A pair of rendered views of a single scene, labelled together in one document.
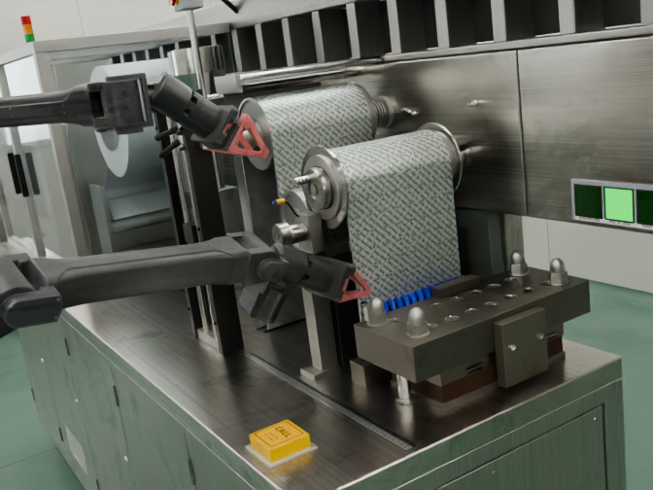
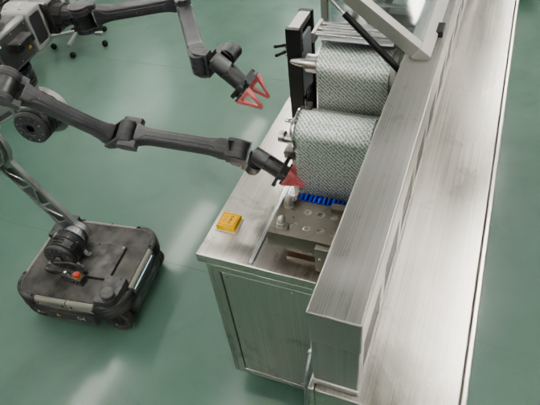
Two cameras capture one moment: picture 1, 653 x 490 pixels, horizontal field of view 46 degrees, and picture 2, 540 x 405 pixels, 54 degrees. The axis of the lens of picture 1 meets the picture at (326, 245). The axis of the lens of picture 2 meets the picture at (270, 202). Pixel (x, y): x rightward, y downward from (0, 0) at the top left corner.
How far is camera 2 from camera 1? 1.44 m
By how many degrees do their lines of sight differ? 57
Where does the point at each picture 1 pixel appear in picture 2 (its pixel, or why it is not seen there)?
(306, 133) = (338, 80)
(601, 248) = not seen: outside the picture
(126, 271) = (166, 143)
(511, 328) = (321, 252)
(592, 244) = not seen: outside the picture
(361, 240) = (302, 165)
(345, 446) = (240, 242)
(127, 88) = (195, 61)
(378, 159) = (320, 133)
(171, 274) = (188, 149)
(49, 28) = not seen: outside the picture
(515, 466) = (305, 298)
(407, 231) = (332, 172)
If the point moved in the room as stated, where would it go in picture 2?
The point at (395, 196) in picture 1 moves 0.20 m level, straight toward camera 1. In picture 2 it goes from (325, 154) to (272, 182)
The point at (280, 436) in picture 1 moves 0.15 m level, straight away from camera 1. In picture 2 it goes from (227, 221) to (257, 198)
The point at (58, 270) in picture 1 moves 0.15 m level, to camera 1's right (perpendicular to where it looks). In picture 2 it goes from (140, 135) to (163, 156)
